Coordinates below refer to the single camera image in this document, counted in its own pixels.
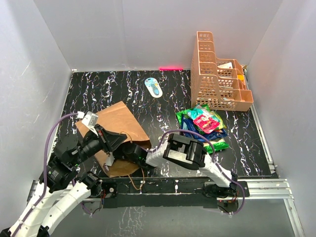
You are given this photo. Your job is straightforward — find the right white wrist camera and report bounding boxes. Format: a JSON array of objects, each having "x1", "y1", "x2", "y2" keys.
[{"x1": 103, "y1": 152, "x2": 115, "y2": 171}]

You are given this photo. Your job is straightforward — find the blue Burts chips bag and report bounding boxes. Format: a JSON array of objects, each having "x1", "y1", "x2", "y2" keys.
[{"x1": 180, "y1": 116, "x2": 196, "y2": 138}]

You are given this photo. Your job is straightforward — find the blue correction tape blister pack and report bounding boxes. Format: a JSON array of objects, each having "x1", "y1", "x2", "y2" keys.
[{"x1": 144, "y1": 78, "x2": 162, "y2": 98}]

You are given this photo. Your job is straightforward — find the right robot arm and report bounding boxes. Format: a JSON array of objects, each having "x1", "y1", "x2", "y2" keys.
[{"x1": 122, "y1": 133, "x2": 238, "y2": 198}]

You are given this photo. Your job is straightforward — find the dark blue Burts chilli bag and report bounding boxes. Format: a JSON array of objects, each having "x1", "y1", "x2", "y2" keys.
[{"x1": 194, "y1": 124, "x2": 228, "y2": 140}]

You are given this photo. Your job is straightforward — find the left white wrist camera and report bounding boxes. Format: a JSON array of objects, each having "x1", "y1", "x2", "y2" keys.
[{"x1": 76, "y1": 112, "x2": 98, "y2": 135}]

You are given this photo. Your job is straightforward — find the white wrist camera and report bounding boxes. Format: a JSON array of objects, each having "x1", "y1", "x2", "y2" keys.
[
  {"x1": 103, "y1": 152, "x2": 115, "y2": 171},
  {"x1": 76, "y1": 112, "x2": 98, "y2": 135}
]

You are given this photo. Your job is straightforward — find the teal white snack packet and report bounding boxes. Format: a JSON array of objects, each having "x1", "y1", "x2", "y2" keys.
[{"x1": 187, "y1": 104, "x2": 209, "y2": 120}]

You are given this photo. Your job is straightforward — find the yellow green snack bag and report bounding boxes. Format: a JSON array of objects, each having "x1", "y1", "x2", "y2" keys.
[{"x1": 209, "y1": 111, "x2": 227, "y2": 130}]

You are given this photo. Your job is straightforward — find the white card in organizer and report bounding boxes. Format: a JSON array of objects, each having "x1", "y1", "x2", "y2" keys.
[{"x1": 217, "y1": 62, "x2": 234, "y2": 69}]

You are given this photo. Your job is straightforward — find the green Chuba cassava chips bag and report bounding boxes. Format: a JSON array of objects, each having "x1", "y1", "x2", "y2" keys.
[{"x1": 175, "y1": 103, "x2": 230, "y2": 154}]

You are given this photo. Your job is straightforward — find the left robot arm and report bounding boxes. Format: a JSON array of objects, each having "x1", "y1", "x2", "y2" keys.
[{"x1": 0, "y1": 125, "x2": 127, "y2": 237}]

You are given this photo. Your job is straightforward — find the brown paper bag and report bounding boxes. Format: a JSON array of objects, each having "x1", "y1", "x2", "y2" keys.
[{"x1": 75, "y1": 101, "x2": 152, "y2": 191}]

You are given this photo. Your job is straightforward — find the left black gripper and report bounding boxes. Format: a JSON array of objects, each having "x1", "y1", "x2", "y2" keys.
[{"x1": 72, "y1": 123, "x2": 128, "y2": 165}]

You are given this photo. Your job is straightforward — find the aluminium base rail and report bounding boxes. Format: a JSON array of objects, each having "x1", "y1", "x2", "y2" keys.
[{"x1": 27, "y1": 177, "x2": 306, "y2": 237}]

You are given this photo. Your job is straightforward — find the orange plastic file organizer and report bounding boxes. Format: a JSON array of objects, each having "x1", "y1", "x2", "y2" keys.
[{"x1": 191, "y1": 31, "x2": 253, "y2": 112}]

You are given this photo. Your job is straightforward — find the pink red snack packet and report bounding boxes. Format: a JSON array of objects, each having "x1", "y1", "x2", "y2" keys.
[{"x1": 193, "y1": 115, "x2": 220, "y2": 134}]

